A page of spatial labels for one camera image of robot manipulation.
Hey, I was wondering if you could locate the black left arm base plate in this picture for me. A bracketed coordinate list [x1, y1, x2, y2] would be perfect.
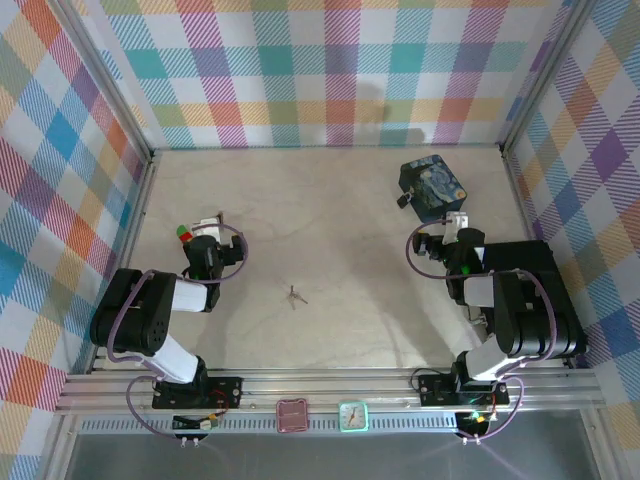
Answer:
[151, 375, 245, 410]

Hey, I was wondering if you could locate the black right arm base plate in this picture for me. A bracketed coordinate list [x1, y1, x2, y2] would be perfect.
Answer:
[417, 372, 511, 407]

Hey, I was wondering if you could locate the cable connector plug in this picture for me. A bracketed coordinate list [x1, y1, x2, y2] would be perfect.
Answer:
[172, 412, 221, 433]
[457, 409, 501, 432]

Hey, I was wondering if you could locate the aluminium frame post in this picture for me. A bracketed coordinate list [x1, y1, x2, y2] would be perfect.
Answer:
[47, 0, 157, 162]
[499, 0, 596, 157]

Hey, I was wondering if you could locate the blue starry night print box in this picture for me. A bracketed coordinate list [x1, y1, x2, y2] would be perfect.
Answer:
[398, 153, 467, 225]

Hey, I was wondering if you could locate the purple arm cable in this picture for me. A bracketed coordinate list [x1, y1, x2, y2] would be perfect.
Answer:
[406, 218, 557, 444]
[107, 222, 250, 442]

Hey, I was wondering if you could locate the right cable connector plug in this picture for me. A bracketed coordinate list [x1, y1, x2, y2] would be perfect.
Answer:
[457, 409, 501, 432]

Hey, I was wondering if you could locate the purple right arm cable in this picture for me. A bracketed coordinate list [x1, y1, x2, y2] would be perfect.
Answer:
[406, 218, 557, 444]

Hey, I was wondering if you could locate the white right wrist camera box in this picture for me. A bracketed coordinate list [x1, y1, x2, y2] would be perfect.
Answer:
[446, 211, 472, 242]

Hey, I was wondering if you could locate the aluminium side rail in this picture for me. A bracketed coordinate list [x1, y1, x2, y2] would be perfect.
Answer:
[84, 149, 162, 376]
[499, 144, 537, 242]

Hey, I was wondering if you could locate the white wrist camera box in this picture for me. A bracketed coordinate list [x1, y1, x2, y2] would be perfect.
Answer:
[193, 214, 224, 240]
[446, 211, 472, 242]

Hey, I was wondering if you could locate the perforated metal strip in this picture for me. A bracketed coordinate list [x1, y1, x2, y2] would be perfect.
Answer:
[79, 417, 461, 437]

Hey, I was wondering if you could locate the mint green square clock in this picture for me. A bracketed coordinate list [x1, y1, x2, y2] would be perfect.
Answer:
[338, 400, 370, 433]

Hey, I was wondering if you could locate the aluminium front rail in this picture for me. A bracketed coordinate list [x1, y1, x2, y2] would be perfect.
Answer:
[54, 368, 609, 416]

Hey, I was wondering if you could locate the pink square timer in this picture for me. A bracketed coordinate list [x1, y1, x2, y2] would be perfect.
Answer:
[275, 397, 309, 433]

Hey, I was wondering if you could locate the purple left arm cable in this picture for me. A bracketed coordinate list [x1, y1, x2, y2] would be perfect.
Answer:
[107, 222, 250, 442]

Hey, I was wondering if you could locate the black hard case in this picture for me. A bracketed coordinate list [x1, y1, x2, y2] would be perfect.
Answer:
[479, 239, 589, 359]

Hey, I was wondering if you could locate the left cable connector plug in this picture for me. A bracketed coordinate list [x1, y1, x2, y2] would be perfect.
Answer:
[172, 412, 221, 433]

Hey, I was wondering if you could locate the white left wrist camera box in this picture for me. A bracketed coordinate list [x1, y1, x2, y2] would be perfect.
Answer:
[193, 214, 224, 240]

